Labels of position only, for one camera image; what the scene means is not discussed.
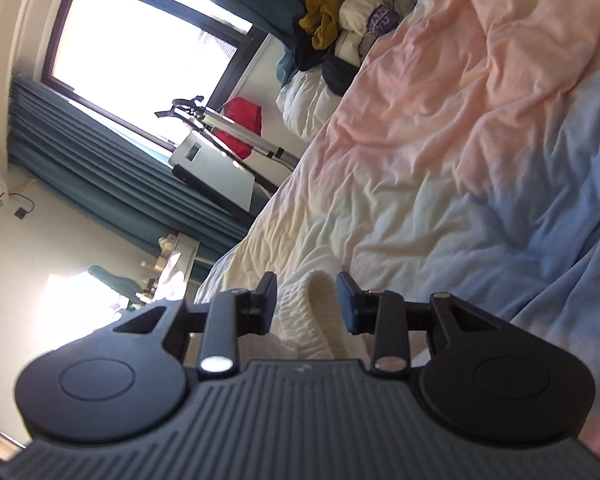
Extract white desk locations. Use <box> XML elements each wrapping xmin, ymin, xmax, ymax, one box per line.
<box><xmin>136</xmin><ymin>233</ymin><xmax>200</xmax><ymax>304</ymax></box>

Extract white sweatpants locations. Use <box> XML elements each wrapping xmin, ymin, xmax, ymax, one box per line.
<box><xmin>238</xmin><ymin>249</ymin><xmax>372</xmax><ymax>364</ymax></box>

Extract garment steamer stand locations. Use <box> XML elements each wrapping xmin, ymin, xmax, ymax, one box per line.
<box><xmin>156</xmin><ymin>96</ymin><xmax>299</xmax><ymax>226</ymax></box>

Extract pile of clothes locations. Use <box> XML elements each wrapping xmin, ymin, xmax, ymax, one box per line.
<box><xmin>274</xmin><ymin>0</ymin><xmax>462</xmax><ymax>99</ymax></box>

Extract red bag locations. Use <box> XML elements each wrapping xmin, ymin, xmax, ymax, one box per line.
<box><xmin>212</xmin><ymin>96</ymin><xmax>262</xmax><ymax>159</ymax></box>

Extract white puffy jacket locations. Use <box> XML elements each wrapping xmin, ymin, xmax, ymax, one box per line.
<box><xmin>276</xmin><ymin>67</ymin><xmax>341</xmax><ymax>143</ymax></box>

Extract mustard yellow garment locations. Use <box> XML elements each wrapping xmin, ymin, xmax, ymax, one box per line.
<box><xmin>299</xmin><ymin>0</ymin><xmax>346</xmax><ymax>51</ymax></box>

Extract teal curtain far side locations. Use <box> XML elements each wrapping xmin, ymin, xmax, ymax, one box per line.
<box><xmin>7</xmin><ymin>75</ymin><xmax>248</xmax><ymax>278</ymax></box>

